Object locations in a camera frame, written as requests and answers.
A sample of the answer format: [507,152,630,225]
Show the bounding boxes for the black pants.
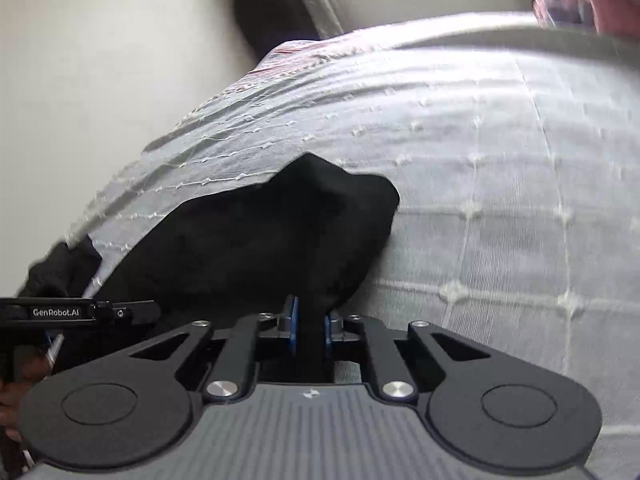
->
[20,152,402,361]

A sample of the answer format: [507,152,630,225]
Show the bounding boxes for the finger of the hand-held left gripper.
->
[95,300,162,325]

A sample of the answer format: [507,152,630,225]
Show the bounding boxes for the person's left hand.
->
[0,352,55,443]

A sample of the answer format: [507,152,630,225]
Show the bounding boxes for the grey checked bedspread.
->
[65,27,640,480]

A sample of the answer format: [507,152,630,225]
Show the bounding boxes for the small pink pillow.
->
[562,0,640,38]

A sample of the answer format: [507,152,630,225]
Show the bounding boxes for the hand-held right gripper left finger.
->
[130,295,301,401]

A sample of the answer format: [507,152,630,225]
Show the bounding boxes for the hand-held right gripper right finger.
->
[322,310,494,404]

